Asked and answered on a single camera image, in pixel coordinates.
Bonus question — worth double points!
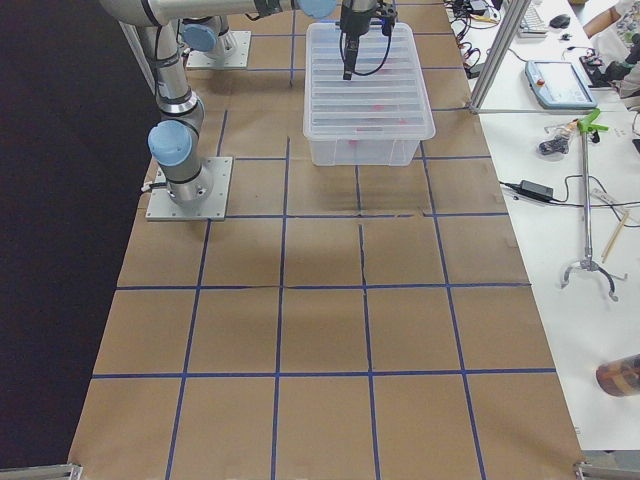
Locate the clear plastic box lid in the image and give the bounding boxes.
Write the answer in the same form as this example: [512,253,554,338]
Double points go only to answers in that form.
[303,22,436,141]

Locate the clear plastic storage box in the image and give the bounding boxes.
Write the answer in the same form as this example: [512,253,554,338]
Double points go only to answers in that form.
[305,134,434,167]

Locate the robot teach pendant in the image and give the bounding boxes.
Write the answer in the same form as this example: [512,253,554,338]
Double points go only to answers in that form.
[524,61,597,110]

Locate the black computer mouse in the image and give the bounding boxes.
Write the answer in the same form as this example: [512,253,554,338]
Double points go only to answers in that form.
[549,14,571,29]

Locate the black power adapter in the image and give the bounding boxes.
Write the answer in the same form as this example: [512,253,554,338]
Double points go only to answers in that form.
[502,180,554,203]

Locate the reacher grabber tool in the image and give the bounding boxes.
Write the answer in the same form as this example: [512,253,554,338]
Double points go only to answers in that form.
[560,108,619,302]

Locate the brown paper table cover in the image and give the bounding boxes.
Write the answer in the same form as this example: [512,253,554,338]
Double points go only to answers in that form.
[69,1,581,479]

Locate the wooden chopsticks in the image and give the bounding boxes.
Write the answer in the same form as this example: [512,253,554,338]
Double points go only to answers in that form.
[601,211,629,262]

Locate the brown bottle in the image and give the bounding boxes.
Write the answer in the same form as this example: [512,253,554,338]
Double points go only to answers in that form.
[596,354,639,397]

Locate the aluminium frame post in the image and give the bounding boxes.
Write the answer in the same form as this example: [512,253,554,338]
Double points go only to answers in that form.
[468,0,530,114]

